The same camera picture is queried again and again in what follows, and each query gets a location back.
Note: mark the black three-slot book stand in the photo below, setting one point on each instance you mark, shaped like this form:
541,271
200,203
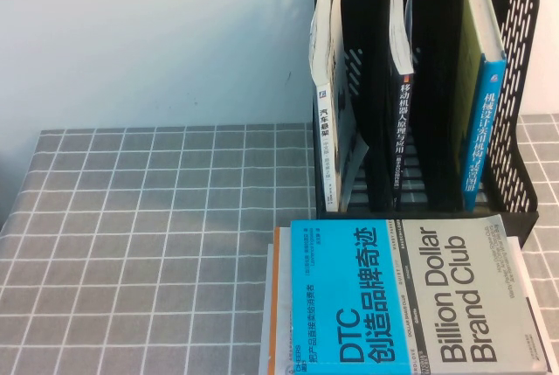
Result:
436,86

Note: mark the yellow-green mechanical design book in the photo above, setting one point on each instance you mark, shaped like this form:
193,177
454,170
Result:
482,130

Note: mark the grey checked tablecloth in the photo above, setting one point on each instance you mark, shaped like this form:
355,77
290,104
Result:
131,239

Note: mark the dark-spine robotics book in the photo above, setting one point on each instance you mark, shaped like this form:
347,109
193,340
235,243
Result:
405,130

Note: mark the blue and grey book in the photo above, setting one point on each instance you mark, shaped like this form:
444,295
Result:
393,296

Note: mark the white-spine paperback book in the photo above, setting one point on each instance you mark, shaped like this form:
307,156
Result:
325,130

